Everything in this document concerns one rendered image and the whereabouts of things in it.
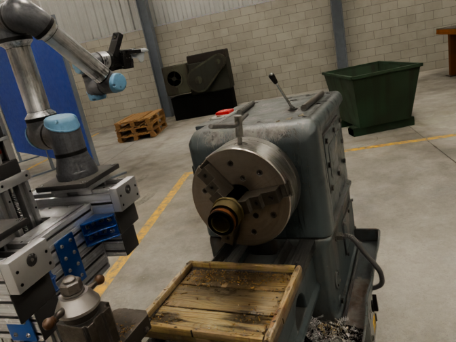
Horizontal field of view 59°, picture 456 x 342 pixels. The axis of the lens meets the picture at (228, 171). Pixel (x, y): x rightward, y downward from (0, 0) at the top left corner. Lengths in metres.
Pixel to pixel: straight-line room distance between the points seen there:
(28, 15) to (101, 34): 10.78
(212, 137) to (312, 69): 9.90
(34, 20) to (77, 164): 0.51
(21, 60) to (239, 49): 9.78
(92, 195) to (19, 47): 0.59
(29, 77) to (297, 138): 1.00
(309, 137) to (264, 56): 9.98
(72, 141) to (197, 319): 0.81
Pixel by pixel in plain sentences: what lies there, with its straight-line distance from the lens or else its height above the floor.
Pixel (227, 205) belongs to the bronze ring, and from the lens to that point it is 1.09.
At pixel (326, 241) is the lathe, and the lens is 1.37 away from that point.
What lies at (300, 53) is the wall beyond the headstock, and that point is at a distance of 11.18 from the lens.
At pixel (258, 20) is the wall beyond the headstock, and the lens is 11.20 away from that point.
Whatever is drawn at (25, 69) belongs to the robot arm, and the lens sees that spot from 1.69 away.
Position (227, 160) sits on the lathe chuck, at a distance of 1.18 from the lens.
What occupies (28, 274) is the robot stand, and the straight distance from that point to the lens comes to 1.19.
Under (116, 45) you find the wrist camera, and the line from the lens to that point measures 1.93.
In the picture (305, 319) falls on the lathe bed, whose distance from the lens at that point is 1.31.
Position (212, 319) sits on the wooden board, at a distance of 1.07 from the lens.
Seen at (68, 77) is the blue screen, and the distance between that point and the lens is 6.15.
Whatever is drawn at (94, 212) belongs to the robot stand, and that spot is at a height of 1.03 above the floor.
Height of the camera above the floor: 1.51
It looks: 17 degrees down
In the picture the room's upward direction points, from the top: 12 degrees counter-clockwise
